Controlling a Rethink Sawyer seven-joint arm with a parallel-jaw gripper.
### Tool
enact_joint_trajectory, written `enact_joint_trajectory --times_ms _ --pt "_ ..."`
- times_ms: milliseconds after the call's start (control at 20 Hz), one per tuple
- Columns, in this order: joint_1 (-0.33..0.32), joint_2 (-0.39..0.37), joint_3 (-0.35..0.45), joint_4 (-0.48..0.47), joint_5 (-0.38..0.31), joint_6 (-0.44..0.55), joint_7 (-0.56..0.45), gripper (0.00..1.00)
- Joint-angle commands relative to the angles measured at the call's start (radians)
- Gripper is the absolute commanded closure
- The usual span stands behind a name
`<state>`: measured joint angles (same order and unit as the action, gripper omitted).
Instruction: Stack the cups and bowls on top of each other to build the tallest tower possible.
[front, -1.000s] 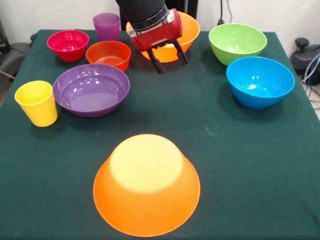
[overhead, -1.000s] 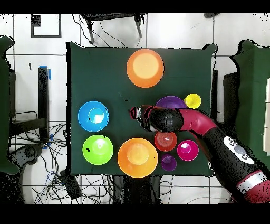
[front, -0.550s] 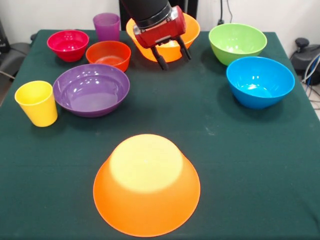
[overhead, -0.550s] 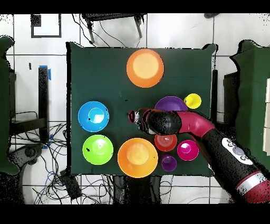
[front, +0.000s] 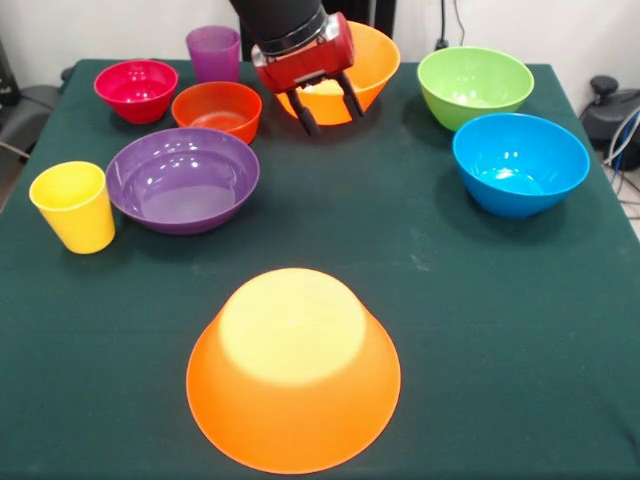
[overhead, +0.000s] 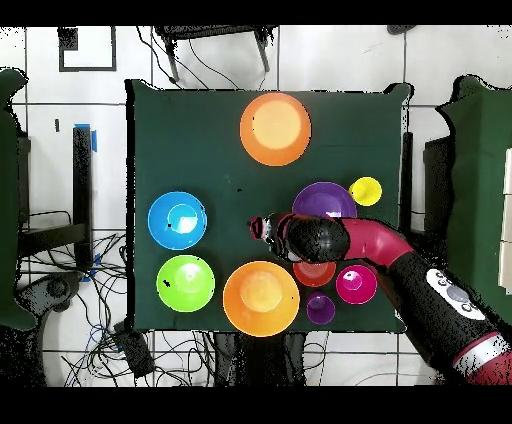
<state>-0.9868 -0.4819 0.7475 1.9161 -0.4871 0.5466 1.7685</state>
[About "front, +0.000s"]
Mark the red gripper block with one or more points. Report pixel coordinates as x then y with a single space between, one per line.
310 60

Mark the opaque blue bowl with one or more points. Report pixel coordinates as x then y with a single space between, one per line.
520 150

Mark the large orange bowl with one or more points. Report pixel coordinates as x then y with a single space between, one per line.
377 65
295 400

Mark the small red-orange bowl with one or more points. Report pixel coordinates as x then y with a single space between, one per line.
215 105

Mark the purple cup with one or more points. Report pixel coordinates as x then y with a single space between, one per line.
212 55

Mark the green bowl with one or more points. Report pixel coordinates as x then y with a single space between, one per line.
470 80

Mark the wide purple bowl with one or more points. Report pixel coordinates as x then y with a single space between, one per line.
182 180

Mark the pink bowl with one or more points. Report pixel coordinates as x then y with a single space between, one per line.
135 87

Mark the dark green tablecloth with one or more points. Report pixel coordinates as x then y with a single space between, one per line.
450 300

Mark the yellow cup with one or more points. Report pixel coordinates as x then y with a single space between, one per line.
77 220

